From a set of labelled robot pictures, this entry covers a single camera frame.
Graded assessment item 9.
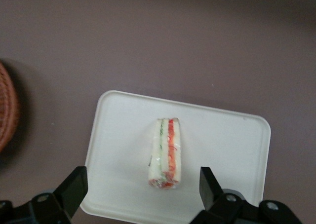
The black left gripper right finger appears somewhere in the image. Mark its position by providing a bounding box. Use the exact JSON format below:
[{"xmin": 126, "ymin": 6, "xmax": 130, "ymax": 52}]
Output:
[{"xmin": 199, "ymin": 166, "xmax": 303, "ymax": 224}]

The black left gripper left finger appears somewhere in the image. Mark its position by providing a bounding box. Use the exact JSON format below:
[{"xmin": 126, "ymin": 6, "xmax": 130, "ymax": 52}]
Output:
[{"xmin": 0, "ymin": 166, "xmax": 89, "ymax": 224}]

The triangle sandwich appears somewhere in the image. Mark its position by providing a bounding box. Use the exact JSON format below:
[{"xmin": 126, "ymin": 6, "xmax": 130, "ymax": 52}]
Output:
[{"xmin": 147, "ymin": 117, "xmax": 184, "ymax": 190}]

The brown wicker basket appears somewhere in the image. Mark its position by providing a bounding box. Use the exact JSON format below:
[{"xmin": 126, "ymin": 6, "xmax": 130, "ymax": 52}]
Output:
[{"xmin": 0, "ymin": 60, "xmax": 21, "ymax": 153}]

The cream plastic tray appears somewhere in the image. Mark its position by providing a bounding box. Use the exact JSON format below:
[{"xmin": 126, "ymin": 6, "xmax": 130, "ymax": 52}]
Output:
[{"xmin": 79, "ymin": 90, "xmax": 272, "ymax": 224}]

